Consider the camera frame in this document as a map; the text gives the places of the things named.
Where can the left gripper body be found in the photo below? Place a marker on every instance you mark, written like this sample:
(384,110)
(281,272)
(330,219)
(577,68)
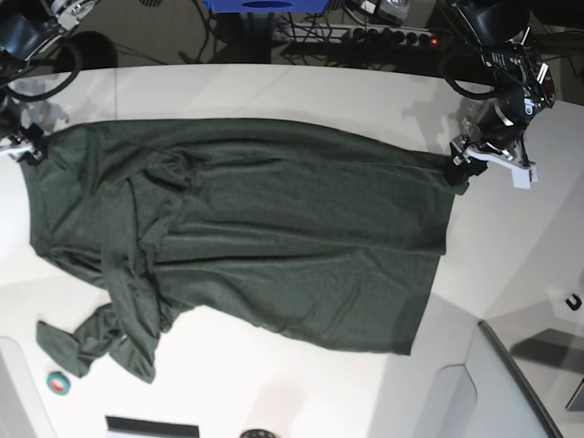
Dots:
(493,134)

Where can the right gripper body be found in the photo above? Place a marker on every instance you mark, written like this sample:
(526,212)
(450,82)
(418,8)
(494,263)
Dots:
(25,145)

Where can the dark green t-shirt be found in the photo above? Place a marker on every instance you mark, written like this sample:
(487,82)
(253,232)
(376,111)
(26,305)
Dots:
(315,234)

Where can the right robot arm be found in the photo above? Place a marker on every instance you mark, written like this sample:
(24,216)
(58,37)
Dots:
(31,32)

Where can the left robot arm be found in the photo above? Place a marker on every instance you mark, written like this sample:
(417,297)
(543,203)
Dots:
(499,33)

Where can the black U-shaped hook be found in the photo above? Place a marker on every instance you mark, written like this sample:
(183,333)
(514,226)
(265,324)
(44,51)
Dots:
(574,302)

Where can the grey power strip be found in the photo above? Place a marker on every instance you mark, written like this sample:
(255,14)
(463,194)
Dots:
(340,34)

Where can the blue plastic bin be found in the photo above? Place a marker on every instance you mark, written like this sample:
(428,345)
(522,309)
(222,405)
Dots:
(256,6)

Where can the green red tape roll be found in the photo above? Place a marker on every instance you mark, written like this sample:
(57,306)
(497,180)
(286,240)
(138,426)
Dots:
(58,383)

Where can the small black round object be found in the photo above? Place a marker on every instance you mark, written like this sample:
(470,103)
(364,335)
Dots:
(257,433)

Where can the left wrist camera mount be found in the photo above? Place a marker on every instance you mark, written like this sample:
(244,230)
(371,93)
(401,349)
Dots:
(523,178)

